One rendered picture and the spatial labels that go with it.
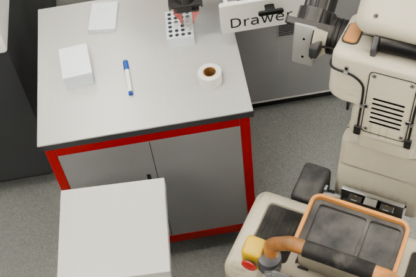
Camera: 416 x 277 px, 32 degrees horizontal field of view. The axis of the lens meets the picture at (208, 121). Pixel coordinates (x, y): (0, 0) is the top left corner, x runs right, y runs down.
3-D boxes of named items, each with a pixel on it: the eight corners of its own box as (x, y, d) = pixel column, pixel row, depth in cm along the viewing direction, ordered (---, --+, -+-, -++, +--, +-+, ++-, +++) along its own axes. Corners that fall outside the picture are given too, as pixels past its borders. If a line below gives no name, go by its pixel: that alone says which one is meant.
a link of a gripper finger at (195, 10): (176, 16, 227) (173, -6, 220) (199, 13, 227) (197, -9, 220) (178, 31, 223) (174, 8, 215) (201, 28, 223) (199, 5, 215)
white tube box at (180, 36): (195, 44, 225) (194, 36, 222) (168, 47, 225) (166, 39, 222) (192, 17, 233) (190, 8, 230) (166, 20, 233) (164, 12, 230)
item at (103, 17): (116, 31, 232) (114, 28, 230) (88, 33, 232) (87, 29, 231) (119, 5, 240) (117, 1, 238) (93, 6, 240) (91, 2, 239)
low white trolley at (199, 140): (260, 242, 266) (253, 110, 207) (92, 271, 264) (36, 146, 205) (234, 121, 302) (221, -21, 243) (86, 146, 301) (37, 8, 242)
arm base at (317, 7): (283, 20, 164) (334, 33, 160) (293, -14, 164) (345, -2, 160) (291, 28, 172) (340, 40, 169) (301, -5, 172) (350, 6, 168)
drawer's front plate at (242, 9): (316, 18, 219) (317, -9, 211) (221, 34, 219) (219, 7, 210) (315, 15, 220) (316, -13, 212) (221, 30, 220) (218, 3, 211)
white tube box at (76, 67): (95, 83, 218) (91, 72, 214) (66, 90, 218) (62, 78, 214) (90, 54, 226) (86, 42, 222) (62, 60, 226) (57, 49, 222)
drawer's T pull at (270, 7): (283, 13, 211) (283, 9, 210) (258, 17, 210) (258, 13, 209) (281, 4, 213) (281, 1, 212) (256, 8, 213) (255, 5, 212)
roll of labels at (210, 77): (197, 73, 217) (196, 64, 214) (221, 70, 217) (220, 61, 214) (199, 91, 213) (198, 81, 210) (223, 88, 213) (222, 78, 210)
